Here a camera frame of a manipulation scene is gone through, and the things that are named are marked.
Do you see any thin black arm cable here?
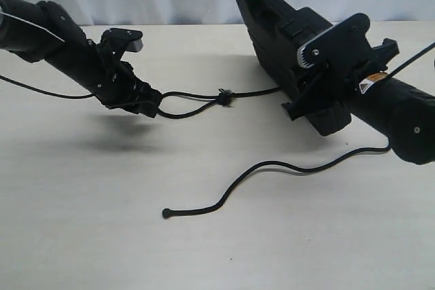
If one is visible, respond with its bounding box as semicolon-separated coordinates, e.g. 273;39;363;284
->
387;40;435;78
0;74;93;100

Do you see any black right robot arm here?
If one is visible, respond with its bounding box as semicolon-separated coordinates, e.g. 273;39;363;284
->
286;39;434;165

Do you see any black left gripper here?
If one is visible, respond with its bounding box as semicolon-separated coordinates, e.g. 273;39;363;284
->
90;61;162;118

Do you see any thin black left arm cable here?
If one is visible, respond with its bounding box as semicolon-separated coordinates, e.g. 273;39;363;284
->
0;74;93;100

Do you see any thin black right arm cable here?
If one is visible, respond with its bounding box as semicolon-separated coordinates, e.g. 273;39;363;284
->
387;40;435;78

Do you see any black plastic carrying case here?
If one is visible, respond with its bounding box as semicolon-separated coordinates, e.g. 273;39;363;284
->
230;0;352;137

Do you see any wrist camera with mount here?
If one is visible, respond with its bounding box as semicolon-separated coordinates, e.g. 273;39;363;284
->
97;28;143;70
296;13;371;76

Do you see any black cord with knot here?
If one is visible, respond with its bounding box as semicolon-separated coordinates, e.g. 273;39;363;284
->
156;86;390;219

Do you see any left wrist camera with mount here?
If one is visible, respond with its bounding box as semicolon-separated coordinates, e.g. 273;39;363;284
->
97;28;143;70

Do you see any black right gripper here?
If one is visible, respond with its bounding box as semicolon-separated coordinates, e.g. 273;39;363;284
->
281;38;398;122

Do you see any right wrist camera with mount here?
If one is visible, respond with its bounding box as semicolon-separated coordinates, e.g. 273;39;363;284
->
296;13;371;76

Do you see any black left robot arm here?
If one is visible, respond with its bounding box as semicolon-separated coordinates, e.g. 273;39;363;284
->
1;0;162;118

